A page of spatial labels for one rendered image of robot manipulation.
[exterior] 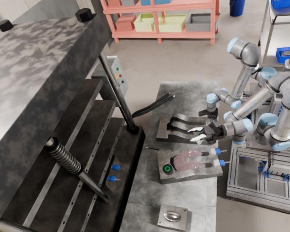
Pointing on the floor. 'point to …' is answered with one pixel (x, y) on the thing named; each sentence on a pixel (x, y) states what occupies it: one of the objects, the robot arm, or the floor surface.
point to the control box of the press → (106, 95)
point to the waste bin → (236, 7)
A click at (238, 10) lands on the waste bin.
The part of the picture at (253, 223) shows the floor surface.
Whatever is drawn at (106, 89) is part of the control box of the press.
